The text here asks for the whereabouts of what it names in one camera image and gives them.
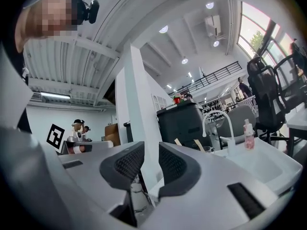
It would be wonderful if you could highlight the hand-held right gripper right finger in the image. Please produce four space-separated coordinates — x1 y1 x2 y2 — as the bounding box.
143 141 280 230

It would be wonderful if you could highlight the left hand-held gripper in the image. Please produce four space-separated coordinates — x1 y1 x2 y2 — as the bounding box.
46 123 93 156

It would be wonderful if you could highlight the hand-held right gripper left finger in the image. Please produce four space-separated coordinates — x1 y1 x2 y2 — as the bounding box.
59 141 145 226

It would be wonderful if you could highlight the small black cabinet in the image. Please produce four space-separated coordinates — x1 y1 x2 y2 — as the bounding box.
123 120 134 144

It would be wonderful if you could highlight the cardboard box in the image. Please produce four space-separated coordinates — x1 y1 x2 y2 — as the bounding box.
105 123 121 147

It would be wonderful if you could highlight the marble pattern box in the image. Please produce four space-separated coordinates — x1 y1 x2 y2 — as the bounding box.
130 175 155 216

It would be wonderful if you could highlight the ceiling tube light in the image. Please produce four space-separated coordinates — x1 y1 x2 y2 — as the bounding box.
40 92 71 100

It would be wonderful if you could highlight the large black cabinet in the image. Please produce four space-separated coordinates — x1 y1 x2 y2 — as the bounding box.
156 101 213 151

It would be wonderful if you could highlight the white curved faucet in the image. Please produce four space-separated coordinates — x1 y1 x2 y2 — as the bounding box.
202 111 237 157

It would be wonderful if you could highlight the white arched shelf cabinet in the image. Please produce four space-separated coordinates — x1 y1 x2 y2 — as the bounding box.
151 93 169 113

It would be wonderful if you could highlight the large white sink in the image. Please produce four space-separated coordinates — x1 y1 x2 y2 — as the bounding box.
208 137 303 196

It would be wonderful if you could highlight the grey chair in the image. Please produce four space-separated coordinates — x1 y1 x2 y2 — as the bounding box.
215 104 258 144

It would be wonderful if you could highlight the pink bottle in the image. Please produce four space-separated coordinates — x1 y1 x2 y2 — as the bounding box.
243 118 255 151

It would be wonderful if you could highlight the table with checkered cloth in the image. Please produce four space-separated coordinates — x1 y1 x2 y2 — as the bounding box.
239 96 258 109

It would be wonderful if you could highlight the black railing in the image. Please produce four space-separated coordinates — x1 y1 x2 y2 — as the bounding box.
171 60 240 94

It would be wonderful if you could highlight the person's head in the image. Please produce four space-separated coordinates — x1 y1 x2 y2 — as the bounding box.
14 0 83 55

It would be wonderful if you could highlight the black high-back office chair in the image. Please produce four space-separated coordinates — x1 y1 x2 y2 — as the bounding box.
246 56 286 139

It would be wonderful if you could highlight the black mesh office chair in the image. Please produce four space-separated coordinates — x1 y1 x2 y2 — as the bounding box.
273 53 307 111

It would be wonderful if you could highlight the white air conditioner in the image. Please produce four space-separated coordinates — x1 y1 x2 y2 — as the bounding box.
204 14 223 37

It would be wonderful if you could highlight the large window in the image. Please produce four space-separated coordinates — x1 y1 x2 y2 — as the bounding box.
237 1 296 65

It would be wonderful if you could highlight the black head camera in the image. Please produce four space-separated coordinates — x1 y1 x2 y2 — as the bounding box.
59 0 100 25

